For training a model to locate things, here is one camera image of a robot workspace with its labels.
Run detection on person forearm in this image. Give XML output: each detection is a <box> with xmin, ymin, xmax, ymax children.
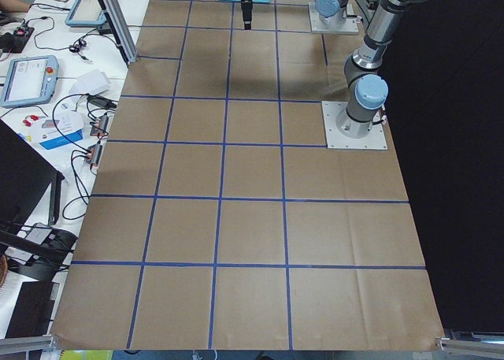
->
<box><xmin>0</xmin><ymin>0</ymin><xmax>30</xmax><ymax>13</ymax></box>

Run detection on far blue teach pendant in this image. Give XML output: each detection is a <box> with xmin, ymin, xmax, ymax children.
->
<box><xmin>65</xmin><ymin>0</ymin><xmax>106</xmax><ymax>28</ymax></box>

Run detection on blue teach pendant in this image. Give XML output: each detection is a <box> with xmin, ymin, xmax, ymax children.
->
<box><xmin>65</xmin><ymin>0</ymin><xmax>106</xmax><ymax>28</ymax></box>
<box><xmin>1</xmin><ymin>55</ymin><xmax>59</xmax><ymax>108</ymax></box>

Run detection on white paper box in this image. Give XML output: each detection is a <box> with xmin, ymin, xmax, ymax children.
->
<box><xmin>69</xmin><ymin>69</ymin><xmax>111</xmax><ymax>95</ymax></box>

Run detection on black power adapter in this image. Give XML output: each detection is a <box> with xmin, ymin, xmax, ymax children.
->
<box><xmin>87</xmin><ymin>95</ymin><xmax>117</xmax><ymax>109</ymax></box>

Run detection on upper orange usb adapter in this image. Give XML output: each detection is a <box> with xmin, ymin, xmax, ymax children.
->
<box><xmin>90</xmin><ymin>114</ymin><xmax>109</xmax><ymax>138</ymax></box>

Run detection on orange usb adapter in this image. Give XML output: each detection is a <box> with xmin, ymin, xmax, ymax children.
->
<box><xmin>90</xmin><ymin>114</ymin><xmax>109</xmax><ymax>138</ymax></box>
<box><xmin>84</xmin><ymin>142</ymin><xmax>103</xmax><ymax>169</ymax></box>

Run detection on lower orange usb adapter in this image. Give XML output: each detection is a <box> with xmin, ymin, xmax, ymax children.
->
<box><xmin>84</xmin><ymin>142</ymin><xmax>103</xmax><ymax>169</ymax></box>

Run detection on near blue teach pendant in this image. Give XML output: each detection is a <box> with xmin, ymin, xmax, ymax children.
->
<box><xmin>1</xmin><ymin>55</ymin><xmax>59</xmax><ymax>108</ymax></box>

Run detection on red clips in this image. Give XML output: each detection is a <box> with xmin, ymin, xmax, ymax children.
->
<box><xmin>22</xmin><ymin>115</ymin><xmax>40</xmax><ymax>127</ymax></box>

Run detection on blue white cardboard box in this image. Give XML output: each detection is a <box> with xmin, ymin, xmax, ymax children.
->
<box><xmin>31</xmin><ymin>111</ymin><xmax>83</xmax><ymax>150</ymax></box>

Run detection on black monitor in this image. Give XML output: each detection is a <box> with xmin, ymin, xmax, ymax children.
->
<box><xmin>1</xmin><ymin>122</ymin><xmax>64</xmax><ymax>234</ymax></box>

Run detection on grey usb hub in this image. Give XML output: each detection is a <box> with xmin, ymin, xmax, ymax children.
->
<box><xmin>25</xmin><ymin>227</ymin><xmax>52</xmax><ymax>244</ymax></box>

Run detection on bottom right aluminium profile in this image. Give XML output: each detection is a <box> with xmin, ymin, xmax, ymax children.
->
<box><xmin>436</xmin><ymin>330</ymin><xmax>503</xmax><ymax>359</ymax></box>

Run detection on aluminium profile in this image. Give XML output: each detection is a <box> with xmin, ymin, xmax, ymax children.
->
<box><xmin>0</xmin><ymin>335</ymin><xmax>57</xmax><ymax>354</ymax></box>
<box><xmin>436</xmin><ymin>330</ymin><xmax>503</xmax><ymax>359</ymax></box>

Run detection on bottom left aluminium profile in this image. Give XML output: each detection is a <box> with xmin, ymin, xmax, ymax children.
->
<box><xmin>0</xmin><ymin>335</ymin><xmax>57</xmax><ymax>354</ymax></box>

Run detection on aluminium frame post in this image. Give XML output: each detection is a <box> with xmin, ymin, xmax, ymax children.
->
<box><xmin>98</xmin><ymin>0</ymin><xmax>138</xmax><ymax>66</ymax></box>

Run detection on black looping cable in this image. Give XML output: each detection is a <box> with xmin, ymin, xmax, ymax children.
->
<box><xmin>61</xmin><ymin>149</ymin><xmax>99</xmax><ymax>221</ymax></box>

